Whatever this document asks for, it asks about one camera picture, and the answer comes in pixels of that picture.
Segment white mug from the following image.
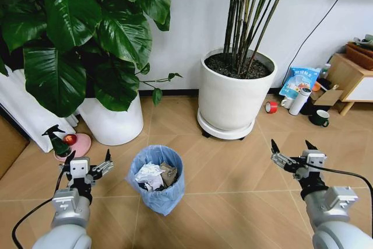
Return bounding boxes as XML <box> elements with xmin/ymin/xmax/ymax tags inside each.
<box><xmin>280</xmin><ymin>96</ymin><xmax>295</xmax><ymax>110</ymax></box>

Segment red tape roll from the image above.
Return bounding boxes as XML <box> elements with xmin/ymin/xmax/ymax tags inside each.
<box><xmin>264</xmin><ymin>100</ymin><xmax>279</xmax><ymax>114</ymax></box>

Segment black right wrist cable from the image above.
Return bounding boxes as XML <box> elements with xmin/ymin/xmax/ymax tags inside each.
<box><xmin>297</xmin><ymin>157</ymin><xmax>373</xmax><ymax>203</ymax></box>

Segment white folded panel boards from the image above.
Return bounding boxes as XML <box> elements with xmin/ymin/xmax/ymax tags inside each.
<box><xmin>0</xmin><ymin>64</ymin><xmax>78</xmax><ymax>154</ymax></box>

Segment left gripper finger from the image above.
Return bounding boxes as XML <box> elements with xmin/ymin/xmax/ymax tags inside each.
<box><xmin>91</xmin><ymin>148</ymin><xmax>115</xmax><ymax>180</ymax></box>
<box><xmin>59</xmin><ymin>150</ymin><xmax>77</xmax><ymax>175</ymax></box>

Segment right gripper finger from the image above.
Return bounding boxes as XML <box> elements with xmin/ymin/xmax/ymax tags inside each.
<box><xmin>270</xmin><ymin>139</ymin><xmax>295</xmax><ymax>171</ymax></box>
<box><xmin>304</xmin><ymin>139</ymin><xmax>321</xmax><ymax>157</ymax></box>

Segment white crumpled paper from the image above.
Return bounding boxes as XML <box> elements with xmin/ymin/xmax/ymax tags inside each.
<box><xmin>134</xmin><ymin>161</ymin><xmax>166</xmax><ymax>193</ymax></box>

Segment trash bin with blue bag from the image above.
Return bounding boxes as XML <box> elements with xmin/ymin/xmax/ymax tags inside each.
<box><xmin>125</xmin><ymin>144</ymin><xmax>186</xmax><ymax>216</ymax></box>

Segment large-leaf green plant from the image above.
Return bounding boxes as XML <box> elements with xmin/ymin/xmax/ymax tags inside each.
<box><xmin>0</xmin><ymin>0</ymin><xmax>184</xmax><ymax>118</ymax></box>

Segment brown basket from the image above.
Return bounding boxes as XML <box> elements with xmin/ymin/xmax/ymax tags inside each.
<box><xmin>344</xmin><ymin>41</ymin><xmax>373</xmax><ymax>72</ymax></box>

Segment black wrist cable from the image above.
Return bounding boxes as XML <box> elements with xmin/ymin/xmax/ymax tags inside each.
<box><xmin>297</xmin><ymin>157</ymin><xmax>373</xmax><ymax>203</ymax></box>
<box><xmin>11</xmin><ymin>169</ymin><xmax>66</xmax><ymax>249</ymax></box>

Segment white thermos bottle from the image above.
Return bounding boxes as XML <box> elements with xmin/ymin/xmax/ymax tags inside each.
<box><xmin>288</xmin><ymin>86</ymin><xmax>312</xmax><ymax>117</ymax></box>

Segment black wall cable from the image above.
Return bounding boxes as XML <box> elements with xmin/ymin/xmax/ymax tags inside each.
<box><xmin>281</xmin><ymin>0</ymin><xmax>358</xmax><ymax>90</ymax></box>

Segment dark green mug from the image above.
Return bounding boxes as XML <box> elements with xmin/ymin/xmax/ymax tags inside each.
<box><xmin>308</xmin><ymin>109</ymin><xmax>331</xmax><ymax>128</ymax></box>

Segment white wheeled pot tray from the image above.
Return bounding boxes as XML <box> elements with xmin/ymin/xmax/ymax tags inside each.
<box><xmin>196</xmin><ymin>107</ymin><xmax>257</xmax><ymax>142</ymax></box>

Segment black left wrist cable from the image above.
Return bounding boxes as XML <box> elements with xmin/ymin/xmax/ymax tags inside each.
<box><xmin>11</xmin><ymin>169</ymin><xmax>66</xmax><ymax>249</ymax></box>

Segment dark green spray bottle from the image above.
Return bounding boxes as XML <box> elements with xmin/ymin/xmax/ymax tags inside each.
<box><xmin>41</xmin><ymin>124</ymin><xmax>72</xmax><ymax>158</ymax></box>

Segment pink plate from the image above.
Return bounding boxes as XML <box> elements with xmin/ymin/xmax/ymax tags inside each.
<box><xmin>54</xmin><ymin>132</ymin><xmax>92</xmax><ymax>163</ymax></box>

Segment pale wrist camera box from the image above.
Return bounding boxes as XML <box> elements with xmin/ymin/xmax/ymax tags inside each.
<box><xmin>70</xmin><ymin>156</ymin><xmax>90</xmax><ymax>180</ymax></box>
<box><xmin>301</xmin><ymin>149</ymin><xmax>326</xmax><ymax>169</ymax></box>

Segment flat brown cardboard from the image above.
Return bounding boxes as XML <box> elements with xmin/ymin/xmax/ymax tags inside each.
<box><xmin>0</xmin><ymin>116</ymin><xmax>31</xmax><ymax>181</ymax></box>

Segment white pot with soil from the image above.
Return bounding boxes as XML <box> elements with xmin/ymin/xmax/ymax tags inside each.
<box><xmin>198</xmin><ymin>48</ymin><xmax>279</xmax><ymax>131</ymax></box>

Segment blue and white bag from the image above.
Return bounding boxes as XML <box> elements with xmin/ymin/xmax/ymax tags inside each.
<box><xmin>278</xmin><ymin>65</ymin><xmax>322</xmax><ymax>99</ymax></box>

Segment tall bamboo plant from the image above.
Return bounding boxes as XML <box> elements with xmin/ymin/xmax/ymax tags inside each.
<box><xmin>222</xmin><ymin>0</ymin><xmax>295</xmax><ymax>79</ymax></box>

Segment wooden cabinet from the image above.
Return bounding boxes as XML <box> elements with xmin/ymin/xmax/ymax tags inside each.
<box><xmin>325</xmin><ymin>52</ymin><xmax>373</xmax><ymax>117</ymax></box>

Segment plain white plant pot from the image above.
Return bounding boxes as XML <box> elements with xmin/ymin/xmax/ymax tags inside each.
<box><xmin>76</xmin><ymin>93</ymin><xmax>145</xmax><ymax>146</ymax></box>

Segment open cardboard box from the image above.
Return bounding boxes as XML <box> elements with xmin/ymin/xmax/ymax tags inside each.
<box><xmin>300</xmin><ymin>77</ymin><xmax>345</xmax><ymax>116</ymax></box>

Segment brown crumpled paper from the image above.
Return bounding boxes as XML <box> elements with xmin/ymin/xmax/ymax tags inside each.
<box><xmin>159</xmin><ymin>161</ymin><xmax>179</xmax><ymax>187</ymax></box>

